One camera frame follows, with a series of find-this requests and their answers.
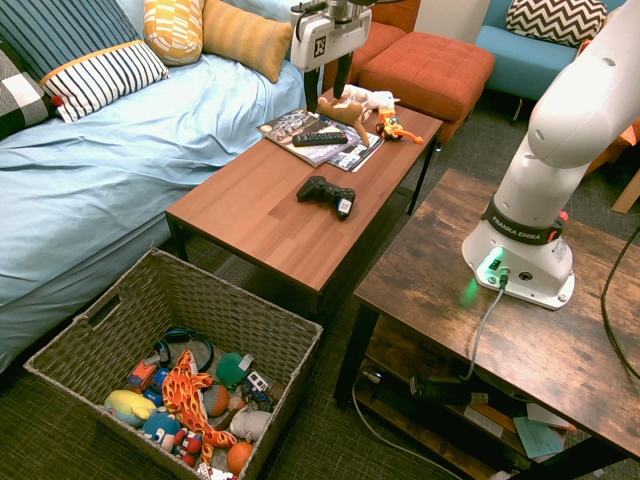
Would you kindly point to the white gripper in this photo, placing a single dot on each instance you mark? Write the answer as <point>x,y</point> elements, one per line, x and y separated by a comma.
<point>330,42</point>

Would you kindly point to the black gamepad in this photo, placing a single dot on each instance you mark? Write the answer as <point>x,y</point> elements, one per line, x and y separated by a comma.
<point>320,189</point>

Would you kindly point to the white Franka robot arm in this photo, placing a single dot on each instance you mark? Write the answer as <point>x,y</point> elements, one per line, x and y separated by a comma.
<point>550,125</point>

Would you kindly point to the grey wicker basket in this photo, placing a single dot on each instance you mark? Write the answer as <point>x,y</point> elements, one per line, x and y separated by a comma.
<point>190,305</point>

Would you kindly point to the brown plush toy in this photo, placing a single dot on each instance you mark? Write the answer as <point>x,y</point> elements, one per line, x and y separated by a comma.
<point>345,115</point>

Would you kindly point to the white plush animal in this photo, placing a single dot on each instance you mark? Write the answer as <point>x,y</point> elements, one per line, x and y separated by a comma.
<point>370,97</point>

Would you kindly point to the black remote control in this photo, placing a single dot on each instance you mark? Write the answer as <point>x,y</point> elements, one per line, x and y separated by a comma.
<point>320,138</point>

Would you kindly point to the large black white magazine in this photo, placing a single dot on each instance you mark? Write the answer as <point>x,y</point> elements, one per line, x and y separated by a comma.
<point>290,127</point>

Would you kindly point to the orange upholstered chair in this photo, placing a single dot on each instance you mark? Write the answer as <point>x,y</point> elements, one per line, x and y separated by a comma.
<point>385,35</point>

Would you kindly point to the orange toy excavator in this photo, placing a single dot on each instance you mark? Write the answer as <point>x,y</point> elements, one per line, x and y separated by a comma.
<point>391,125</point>

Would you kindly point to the small magazine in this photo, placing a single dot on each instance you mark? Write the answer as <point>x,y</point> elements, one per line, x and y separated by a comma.
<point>357,156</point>

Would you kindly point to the mustard pillow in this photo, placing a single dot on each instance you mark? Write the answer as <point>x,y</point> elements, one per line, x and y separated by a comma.
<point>247,35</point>

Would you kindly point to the orange tufted ottoman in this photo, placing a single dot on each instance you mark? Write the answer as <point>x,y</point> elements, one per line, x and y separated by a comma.
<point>430,70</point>

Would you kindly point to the reddish wood coffee table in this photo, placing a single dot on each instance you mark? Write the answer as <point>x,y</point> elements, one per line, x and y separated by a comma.
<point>280,225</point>

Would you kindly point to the yellow white patterned pillow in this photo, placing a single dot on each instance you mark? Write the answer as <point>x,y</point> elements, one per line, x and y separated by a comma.
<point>172,30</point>

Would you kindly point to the teal armchair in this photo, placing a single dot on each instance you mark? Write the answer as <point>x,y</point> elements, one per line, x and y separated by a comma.
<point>520,65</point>

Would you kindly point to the sofa with light blue sheet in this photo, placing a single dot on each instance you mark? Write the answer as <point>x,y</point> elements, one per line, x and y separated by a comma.
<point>125,165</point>

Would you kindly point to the white navy striped pillow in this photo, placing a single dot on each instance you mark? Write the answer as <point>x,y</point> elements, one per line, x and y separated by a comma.
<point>105,77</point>

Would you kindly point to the black white chevron pillow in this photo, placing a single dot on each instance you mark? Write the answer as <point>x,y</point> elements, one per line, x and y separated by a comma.
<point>555,20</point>

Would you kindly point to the dark blue striped pillow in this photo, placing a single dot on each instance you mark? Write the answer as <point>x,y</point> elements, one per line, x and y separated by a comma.
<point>65,30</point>

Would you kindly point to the black blue headphones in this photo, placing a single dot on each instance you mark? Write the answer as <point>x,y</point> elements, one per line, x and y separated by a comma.
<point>202,345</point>

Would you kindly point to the green plush toy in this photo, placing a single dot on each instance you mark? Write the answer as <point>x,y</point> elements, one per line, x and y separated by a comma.
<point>230,370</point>

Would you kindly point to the black white checked pillow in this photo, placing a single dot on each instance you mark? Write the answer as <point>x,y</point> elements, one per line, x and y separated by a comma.
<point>20,102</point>

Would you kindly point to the blue white toy bus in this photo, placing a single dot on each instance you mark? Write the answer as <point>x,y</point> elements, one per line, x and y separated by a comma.
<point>257,384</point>

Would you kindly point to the light wooden furniture leg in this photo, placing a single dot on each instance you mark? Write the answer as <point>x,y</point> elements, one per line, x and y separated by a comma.
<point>629,192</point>

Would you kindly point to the black power adapter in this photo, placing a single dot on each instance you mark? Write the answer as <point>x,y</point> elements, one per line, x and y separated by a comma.
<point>440,390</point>

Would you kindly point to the rustic dark wood table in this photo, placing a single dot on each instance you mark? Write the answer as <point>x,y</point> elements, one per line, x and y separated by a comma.
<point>525,350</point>

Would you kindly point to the orange grey crochet toy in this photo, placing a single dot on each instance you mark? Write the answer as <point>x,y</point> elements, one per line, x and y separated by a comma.
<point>217,400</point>

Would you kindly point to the orange flame shark plush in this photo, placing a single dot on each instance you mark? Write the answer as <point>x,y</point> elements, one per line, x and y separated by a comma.
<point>182,390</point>

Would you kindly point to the blue police toy car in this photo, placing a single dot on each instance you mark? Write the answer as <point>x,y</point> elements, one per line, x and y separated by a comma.
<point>157,382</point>

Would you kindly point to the orange toy car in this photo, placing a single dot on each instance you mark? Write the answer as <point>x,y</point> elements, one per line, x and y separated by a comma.
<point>141,374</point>

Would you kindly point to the white grey plush toy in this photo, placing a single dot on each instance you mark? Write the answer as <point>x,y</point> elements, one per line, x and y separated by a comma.
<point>250,422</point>

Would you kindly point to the yellow blue plush toy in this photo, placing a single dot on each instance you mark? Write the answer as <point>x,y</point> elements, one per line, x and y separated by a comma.
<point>127,406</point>

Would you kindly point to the orange ball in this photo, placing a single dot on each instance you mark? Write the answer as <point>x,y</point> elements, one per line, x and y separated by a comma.
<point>239,457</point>

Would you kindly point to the Captain America plush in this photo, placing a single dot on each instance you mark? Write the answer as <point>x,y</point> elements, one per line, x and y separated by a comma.
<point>161,430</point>

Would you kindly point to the white paper sheet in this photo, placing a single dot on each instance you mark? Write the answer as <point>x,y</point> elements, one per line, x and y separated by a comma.
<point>547,415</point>

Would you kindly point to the red white toy fire truck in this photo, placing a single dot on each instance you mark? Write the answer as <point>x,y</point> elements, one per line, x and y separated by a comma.
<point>207,471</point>

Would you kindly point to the teal notebook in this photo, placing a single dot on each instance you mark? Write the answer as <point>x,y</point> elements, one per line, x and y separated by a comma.
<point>537,437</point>

